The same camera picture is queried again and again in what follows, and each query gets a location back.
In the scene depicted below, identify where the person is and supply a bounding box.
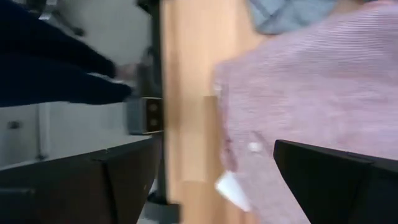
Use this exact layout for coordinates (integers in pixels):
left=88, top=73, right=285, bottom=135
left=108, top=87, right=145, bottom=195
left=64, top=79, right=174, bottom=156
left=0, top=0, right=134, bottom=107

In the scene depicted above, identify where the black aluminium table frame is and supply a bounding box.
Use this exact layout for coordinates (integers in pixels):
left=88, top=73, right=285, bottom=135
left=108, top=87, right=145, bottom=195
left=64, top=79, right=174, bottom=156
left=136, top=0, right=181, bottom=224

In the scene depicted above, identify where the white paper tag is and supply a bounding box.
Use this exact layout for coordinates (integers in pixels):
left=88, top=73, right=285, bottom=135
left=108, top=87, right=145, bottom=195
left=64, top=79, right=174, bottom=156
left=215, top=170, right=251, bottom=212

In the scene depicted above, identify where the pink checked button shirt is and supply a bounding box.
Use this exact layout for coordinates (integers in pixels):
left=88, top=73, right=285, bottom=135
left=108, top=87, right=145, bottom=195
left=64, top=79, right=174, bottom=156
left=213, top=0, right=398, bottom=224

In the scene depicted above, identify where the grey metal bracket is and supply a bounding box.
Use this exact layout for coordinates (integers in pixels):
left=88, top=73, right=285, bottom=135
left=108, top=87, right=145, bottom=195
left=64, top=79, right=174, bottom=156
left=126, top=96, right=165, bottom=136

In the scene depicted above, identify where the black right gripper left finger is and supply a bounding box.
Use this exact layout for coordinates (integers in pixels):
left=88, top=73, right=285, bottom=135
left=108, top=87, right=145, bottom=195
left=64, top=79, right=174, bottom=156
left=0, top=138, right=162, bottom=224

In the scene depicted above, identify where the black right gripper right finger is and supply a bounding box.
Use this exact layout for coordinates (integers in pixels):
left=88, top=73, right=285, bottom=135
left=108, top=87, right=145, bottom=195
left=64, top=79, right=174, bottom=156
left=273, top=139, right=398, bottom=224

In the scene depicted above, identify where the blue striped shirt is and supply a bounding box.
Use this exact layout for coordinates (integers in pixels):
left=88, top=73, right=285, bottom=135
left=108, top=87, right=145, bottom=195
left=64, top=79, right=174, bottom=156
left=248, top=0, right=340, bottom=35

